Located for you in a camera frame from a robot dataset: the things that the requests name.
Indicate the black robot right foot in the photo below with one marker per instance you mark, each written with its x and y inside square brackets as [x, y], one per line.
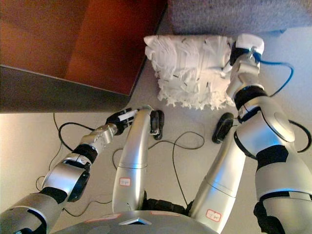
[223, 126]

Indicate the brown wooden cabinet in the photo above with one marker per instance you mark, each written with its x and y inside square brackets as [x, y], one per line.
[73, 48]

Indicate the silver robot left leg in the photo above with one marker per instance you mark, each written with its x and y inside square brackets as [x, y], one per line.
[134, 158]

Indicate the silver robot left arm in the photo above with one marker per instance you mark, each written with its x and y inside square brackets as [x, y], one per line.
[65, 175]

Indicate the black robot left foot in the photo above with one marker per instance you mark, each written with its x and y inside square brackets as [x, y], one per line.
[157, 123]

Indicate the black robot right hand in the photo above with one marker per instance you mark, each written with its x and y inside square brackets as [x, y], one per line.
[251, 44]

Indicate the grey fabric armchair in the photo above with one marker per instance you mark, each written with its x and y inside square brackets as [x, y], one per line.
[231, 14]

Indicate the grey robot torso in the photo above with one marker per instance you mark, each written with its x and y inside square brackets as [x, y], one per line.
[146, 223]

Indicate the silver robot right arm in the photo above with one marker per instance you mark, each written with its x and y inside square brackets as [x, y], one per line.
[270, 126]

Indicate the black robot foot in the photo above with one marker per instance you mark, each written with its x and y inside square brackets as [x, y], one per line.
[223, 126]
[157, 123]

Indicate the silver robot right leg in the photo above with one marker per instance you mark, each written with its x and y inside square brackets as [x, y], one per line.
[219, 175]

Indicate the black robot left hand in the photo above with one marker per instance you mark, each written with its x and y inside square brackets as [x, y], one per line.
[122, 120]

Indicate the silver robot leg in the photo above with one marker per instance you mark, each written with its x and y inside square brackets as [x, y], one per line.
[134, 158]
[219, 175]

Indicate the white shaggy pillow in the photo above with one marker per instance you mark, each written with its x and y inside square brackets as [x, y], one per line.
[190, 70]

